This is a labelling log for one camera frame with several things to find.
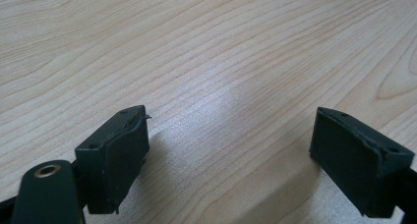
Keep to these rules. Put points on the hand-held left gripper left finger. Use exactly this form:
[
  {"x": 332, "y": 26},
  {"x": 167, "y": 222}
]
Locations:
[{"x": 111, "y": 165}]

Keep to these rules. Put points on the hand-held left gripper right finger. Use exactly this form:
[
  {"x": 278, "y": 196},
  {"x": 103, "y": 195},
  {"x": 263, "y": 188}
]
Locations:
[{"x": 354, "y": 165}]

